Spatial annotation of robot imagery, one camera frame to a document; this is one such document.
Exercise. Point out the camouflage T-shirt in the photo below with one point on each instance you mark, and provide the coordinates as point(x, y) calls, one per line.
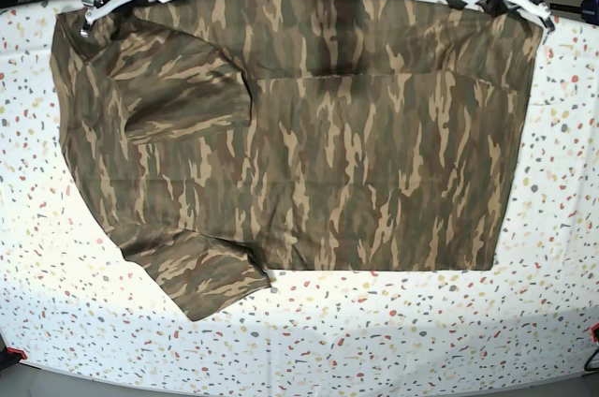
point(217, 140)

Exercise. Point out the terrazzo pattern table cloth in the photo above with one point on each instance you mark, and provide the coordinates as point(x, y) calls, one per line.
point(73, 305)

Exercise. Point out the red table clamp right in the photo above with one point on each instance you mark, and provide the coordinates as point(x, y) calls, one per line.
point(595, 333)

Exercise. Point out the red table clamp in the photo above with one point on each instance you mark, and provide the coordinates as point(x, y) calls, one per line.
point(11, 356)
point(595, 333)

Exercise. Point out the red table clamp left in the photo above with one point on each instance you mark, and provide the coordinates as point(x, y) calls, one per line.
point(11, 356)

